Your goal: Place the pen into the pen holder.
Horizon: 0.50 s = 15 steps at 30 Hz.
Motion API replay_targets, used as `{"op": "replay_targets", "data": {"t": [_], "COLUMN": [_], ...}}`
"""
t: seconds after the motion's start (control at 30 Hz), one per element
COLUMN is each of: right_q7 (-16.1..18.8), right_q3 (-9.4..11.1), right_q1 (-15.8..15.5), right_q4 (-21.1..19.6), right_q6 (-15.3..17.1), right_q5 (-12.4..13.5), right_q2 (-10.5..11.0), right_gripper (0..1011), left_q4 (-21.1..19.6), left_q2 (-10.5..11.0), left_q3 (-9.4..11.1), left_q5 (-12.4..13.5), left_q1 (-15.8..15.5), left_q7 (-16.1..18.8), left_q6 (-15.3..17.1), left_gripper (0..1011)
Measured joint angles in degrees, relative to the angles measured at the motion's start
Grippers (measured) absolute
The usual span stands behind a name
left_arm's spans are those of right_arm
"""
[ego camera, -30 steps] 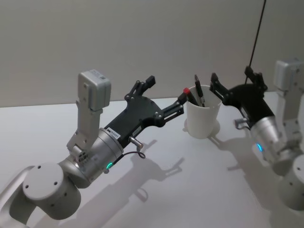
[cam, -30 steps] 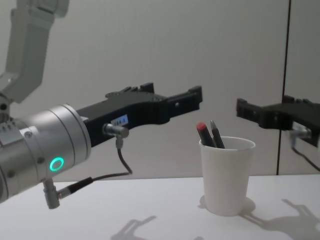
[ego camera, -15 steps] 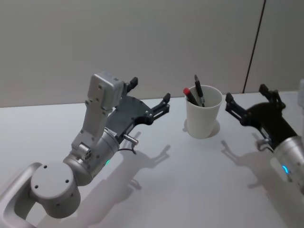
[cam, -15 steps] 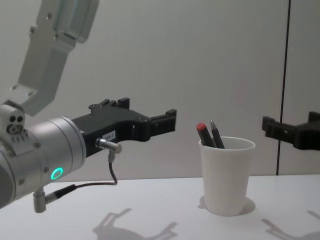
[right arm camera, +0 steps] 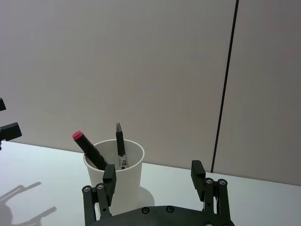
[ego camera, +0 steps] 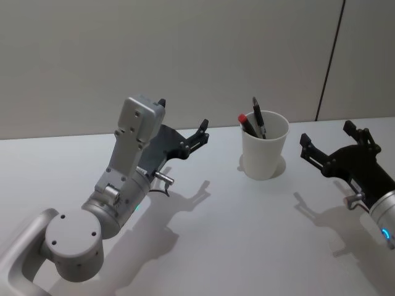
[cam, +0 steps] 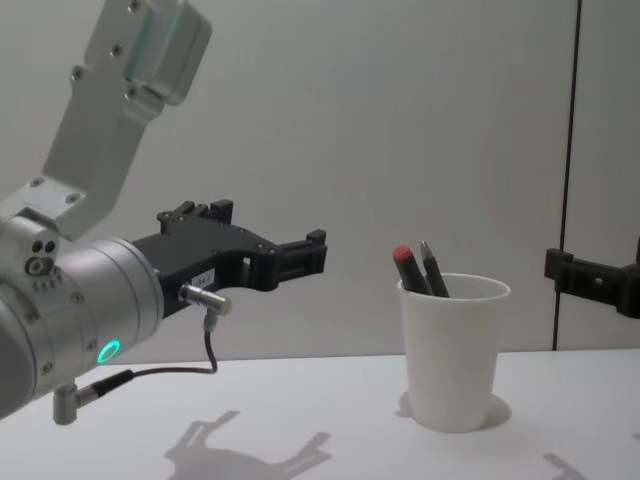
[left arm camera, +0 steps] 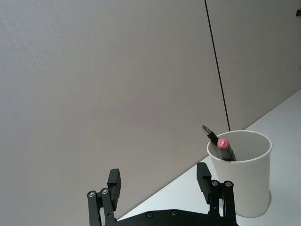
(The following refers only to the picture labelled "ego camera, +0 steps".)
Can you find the white paper cup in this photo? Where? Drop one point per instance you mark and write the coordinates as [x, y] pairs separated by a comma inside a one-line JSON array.
[[265, 154]]

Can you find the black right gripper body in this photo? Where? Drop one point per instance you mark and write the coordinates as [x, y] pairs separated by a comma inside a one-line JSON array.
[[361, 169]]

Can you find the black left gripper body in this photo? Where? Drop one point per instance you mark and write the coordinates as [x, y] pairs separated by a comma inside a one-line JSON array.
[[160, 145]]

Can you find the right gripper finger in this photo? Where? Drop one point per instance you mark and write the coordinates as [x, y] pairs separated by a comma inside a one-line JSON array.
[[362, 135], [312, 152]]

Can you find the black pen with clip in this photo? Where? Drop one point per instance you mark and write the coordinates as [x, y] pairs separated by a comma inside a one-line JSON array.
[[259, 118]]

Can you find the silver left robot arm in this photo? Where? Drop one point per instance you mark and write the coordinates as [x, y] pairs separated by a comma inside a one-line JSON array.
[[74, 237]]

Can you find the red capped black pen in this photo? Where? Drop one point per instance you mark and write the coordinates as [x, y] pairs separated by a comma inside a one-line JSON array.
[[247, 124]]

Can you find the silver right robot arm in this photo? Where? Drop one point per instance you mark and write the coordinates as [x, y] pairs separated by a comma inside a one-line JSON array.
[[385, 216]]

